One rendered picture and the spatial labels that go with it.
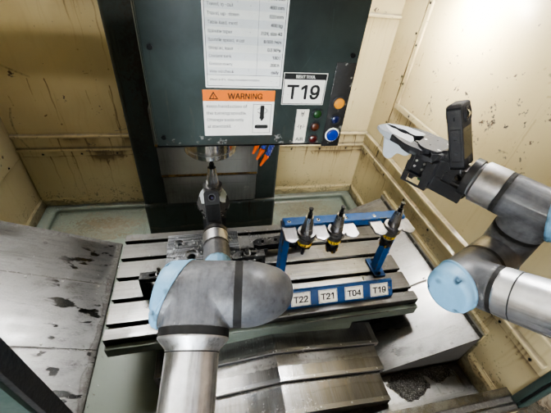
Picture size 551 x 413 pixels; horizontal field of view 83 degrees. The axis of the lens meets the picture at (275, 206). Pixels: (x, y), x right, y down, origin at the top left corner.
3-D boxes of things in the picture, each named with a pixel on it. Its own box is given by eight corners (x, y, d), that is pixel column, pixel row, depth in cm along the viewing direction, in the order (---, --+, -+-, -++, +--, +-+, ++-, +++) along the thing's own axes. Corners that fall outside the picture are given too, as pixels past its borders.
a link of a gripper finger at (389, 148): (363, 149, 68) (401, 169, 63) (371, 124, 64) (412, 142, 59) (371, 145, 69) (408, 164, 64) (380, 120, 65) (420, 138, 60)
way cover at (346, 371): (393, 404, 123) (408, 388, 112) (152, 455, 104) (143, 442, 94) (362, 333, 145) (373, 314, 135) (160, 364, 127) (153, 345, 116)
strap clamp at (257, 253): (263, 272, 132) (266, 248, 122) (232, 275, 129) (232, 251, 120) (262, 265, 134) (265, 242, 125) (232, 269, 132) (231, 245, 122)
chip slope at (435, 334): (453, 364, 137) (484, 334, 121) (302, 392, 123) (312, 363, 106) (370, 225, 203) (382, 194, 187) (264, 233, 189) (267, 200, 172)
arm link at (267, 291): (308, 260, 52) (277, 262, 100) (243, 260, 51) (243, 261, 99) (308, 333, 50) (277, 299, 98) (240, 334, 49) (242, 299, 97)
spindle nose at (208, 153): (232, 135, 104) (232, 100, 96) (240, 161, 92) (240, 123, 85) (183, 137, 100) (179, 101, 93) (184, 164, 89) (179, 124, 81)
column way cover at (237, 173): (257, 200, 168) (262, 109, 135) (165, 206, 159) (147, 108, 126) (256, 195, 172) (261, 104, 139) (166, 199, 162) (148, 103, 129)
